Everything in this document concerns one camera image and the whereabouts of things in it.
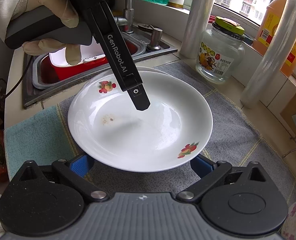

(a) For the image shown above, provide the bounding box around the orange cooking oil jug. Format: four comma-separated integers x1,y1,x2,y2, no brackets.
252,0,296,78

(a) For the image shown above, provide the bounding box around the steel kitchen faucet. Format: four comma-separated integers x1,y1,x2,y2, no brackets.
115,0,134,34

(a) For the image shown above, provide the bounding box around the steel soap dispenser pump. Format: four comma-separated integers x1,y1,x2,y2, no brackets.
147,28,162,51

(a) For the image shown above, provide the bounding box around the glass jar yellow lid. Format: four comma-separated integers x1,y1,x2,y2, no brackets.
196,16,245,84

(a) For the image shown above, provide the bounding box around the left gloved hand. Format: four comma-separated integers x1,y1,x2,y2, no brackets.
10,0,82,66

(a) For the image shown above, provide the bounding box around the short plastic bag roll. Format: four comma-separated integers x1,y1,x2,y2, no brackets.
180,0,214,59

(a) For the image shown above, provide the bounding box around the grey blue checkered towel mat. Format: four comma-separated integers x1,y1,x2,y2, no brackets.
4,61,296,204

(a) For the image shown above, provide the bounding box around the white colander basket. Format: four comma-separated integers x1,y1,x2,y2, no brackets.
49,38,105,67

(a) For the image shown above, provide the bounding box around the tall plastic wrap roll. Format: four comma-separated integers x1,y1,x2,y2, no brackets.
240,0,296,108

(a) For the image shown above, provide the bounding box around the white fruit plate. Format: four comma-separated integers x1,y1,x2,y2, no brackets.
68,70,213,172
137,66,168,75

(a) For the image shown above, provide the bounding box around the stainless steel sink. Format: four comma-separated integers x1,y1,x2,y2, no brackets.
22,27,178,108

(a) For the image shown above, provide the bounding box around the red wash basin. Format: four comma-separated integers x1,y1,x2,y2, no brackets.
39,39,140,86

